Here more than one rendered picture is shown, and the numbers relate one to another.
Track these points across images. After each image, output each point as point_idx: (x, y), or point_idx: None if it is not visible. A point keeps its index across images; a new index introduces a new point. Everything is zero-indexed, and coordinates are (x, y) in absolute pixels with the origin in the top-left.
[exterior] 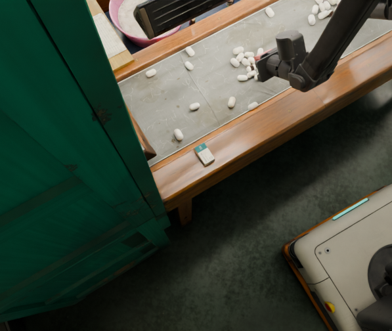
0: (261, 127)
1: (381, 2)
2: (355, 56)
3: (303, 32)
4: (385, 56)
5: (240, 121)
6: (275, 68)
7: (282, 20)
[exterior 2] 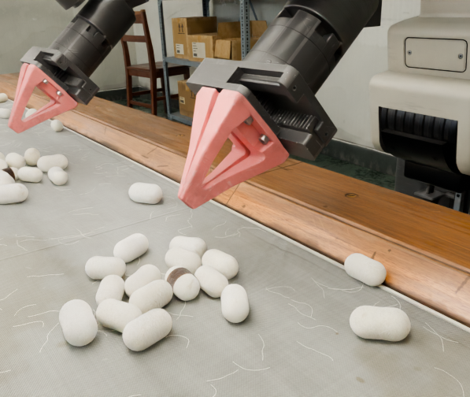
0: (456, 232)
1: (98, 1)
2: (153, 145)
3: (44, 210)
4: (159, 126)
5: None
6: (321, 36)
7: None
